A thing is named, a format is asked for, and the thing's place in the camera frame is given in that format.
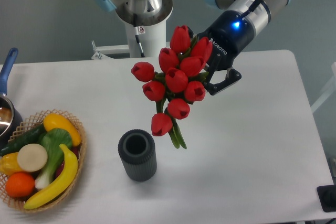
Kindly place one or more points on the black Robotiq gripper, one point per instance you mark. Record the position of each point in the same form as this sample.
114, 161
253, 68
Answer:
227, 36

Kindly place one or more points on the red tulip bouquet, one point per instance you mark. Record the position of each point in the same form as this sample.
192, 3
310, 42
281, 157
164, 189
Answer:
179, 84

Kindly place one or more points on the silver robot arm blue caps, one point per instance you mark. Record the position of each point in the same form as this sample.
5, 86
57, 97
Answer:
150, 12

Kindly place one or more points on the dark grey ribbed vase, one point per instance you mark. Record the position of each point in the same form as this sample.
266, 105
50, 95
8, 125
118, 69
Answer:
136, 149

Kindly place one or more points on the black device at edge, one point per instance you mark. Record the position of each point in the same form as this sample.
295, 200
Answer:
326, 196

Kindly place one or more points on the red fruit under banana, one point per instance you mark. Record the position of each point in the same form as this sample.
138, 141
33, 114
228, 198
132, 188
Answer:
76, 151

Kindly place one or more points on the yellow squash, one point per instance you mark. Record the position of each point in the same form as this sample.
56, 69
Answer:
57, 121

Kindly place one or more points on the green bok choy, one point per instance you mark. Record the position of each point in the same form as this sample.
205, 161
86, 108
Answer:
50, 141

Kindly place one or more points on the yellow banana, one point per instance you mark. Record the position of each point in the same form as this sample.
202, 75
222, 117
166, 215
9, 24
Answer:
59, 185

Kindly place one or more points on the woven wicker basket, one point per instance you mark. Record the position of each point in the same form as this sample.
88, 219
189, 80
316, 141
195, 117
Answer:
28, 124

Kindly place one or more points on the green cucumber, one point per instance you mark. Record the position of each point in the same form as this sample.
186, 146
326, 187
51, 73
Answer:
29, 137

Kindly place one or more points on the beige round radish slice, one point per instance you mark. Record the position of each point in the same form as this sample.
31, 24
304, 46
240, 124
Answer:
32, 157

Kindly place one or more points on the orange fruit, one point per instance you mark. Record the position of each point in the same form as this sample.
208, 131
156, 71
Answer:
20, 185

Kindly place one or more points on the yellow bell pepper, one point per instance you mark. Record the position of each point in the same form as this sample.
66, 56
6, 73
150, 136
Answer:
9, 164

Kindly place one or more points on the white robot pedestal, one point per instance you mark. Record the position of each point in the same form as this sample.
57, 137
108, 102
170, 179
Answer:
152, 39

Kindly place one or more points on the white metal bracket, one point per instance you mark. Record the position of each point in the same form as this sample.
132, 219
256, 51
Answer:
106, 52

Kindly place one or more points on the blue handled saucepan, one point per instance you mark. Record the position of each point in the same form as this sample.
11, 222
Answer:
10, 117

